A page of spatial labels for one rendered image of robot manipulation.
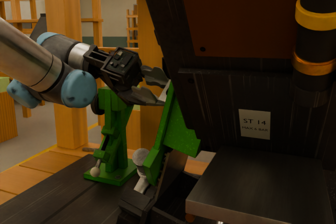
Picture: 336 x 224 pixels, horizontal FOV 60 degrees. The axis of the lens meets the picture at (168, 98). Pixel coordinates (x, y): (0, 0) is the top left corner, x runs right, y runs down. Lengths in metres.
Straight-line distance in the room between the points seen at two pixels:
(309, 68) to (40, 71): 0.42
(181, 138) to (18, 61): 0.31
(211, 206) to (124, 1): 11.46
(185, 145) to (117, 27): 11.33
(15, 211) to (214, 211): 0.59
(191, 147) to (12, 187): 0.62
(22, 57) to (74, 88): 0.10
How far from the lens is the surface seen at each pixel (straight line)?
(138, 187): 0.68
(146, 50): 0.95
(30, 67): 0.55
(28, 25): 6.04
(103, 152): 0.86
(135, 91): 0.64
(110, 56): 0.64
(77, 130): 1.21
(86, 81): 0.59
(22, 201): 0.89
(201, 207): 0.37
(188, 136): 0.55
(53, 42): 0.74
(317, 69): 0.32
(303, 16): 0.29
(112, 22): 11.92
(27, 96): 0.69
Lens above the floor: 1.32
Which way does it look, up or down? 12 degrees down
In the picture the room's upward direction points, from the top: straight up
